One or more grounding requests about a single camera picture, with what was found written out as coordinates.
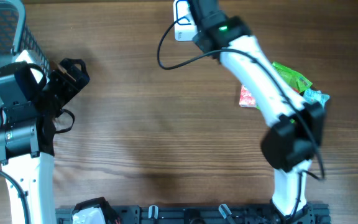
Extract red Kleenex tissue pack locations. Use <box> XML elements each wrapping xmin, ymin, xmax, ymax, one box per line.
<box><xmin>239</xmin><ymin>85</ymin><xmax>257</xmax><ymax>108</ymax></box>

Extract green snack bag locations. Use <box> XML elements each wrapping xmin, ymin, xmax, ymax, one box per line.
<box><xmin>272</xmin><ymin>62</ymin><xmax>313</xmax><ymax>94</ymax></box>

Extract pale teal wipes packet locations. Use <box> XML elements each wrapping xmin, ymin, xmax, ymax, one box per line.
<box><xmin>303</xmin><ymin>89</ymin><xmax>330</xmax><ymax>108</ymax></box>

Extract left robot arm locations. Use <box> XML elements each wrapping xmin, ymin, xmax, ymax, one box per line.
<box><xmin>0</xmin><ymin>58</ymin><xmax>90</xmax><ymax>223</ymax></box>

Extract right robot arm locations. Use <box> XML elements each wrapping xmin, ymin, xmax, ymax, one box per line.
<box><xmin>188</xmin><ymin>1</ymin><xmax>325</xmax><ymax>223</ymax></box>

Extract white barcode scanner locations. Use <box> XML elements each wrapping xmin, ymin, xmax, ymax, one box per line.
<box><xmin>173</xmin><ymin>0</ymin><xmax>198</xmax><ymax>42</ymax></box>

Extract black left camera cable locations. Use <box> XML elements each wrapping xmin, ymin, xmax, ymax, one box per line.
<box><xmin>0</xmin><ymin>163</ymin><xmax>30</xmax><ymax>224</ymax></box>

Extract black camera cable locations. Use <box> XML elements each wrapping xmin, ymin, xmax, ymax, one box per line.
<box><xmin>157</xmin><ymin>15</ymin><xmax>326</xmax><ymax>215</ymax></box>
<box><xmin>0</xmin><ymin>163</ymin><xmax>30</xmax><ymax>224</ymax></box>

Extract black right camera cable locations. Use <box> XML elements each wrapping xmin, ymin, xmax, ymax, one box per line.
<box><xmin>157</xmin><ymin>15</ymin><xmax>326</xmax><ymax>215</ymax></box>

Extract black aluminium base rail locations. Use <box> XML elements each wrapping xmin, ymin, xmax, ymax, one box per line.
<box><xmin>55</xmin><ymin>203</ymin><xmax>331</xmax><ymax>224</ymax></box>

